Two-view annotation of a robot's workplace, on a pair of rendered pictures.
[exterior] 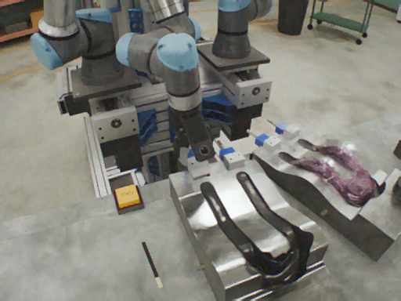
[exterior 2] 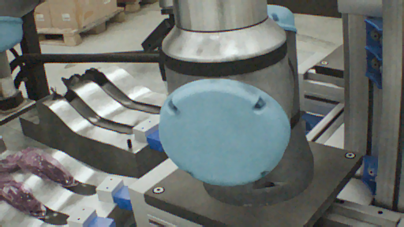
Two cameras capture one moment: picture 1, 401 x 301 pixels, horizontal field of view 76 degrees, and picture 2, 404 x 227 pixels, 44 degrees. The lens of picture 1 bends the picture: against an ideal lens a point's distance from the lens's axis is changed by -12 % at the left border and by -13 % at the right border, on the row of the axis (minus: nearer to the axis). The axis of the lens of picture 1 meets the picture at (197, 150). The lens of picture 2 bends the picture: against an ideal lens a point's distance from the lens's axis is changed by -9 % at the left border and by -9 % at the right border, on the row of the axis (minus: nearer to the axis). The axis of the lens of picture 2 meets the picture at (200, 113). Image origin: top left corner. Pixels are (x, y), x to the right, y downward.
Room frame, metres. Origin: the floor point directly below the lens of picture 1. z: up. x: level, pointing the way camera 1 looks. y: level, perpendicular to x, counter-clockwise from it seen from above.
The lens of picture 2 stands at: (1.61, -0.46, 1.43)
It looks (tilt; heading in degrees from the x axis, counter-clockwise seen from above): 26 degrees down; 154
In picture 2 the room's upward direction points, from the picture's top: 7 degrees counter-clockwise
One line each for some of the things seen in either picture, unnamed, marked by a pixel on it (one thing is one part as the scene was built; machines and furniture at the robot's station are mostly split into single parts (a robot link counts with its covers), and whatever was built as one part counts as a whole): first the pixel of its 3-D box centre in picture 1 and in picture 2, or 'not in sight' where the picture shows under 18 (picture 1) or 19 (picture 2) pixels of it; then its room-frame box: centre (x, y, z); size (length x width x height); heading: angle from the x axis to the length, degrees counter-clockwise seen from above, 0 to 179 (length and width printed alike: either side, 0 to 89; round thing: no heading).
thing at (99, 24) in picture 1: (92, 29); not in sight; (0.89, 0.33, 1.20); 0.13 x 0.12 x 0.14; 146
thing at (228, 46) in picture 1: (232, 39); (256, 141); (1.09, -0.13, 1.09); 0.15 x 0.15 x 0.10
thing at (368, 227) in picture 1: (336, 175); (13, 192); (0.60, -0.43, 0.86); 0.50 x 0.26 x 0.11; 38
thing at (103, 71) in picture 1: (100, 62); not in sight; (0.90, 0.32, 1.09); 0.15 x 0.15 x 0.10
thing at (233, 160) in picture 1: (226, 153); (164, 141); (0.66, -0.09, 0.89); 0.13 x 0.05 x 0.05; 21
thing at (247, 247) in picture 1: (254, 218); (102, 98); (0.41, -0.13, 0.92); 0.35 x 0.16 x 0.09; 21
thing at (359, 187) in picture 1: (338, 166); (11, 174); (0.59, -0.43, 0.90); 0.26 x 0.18 x 0.08; 38
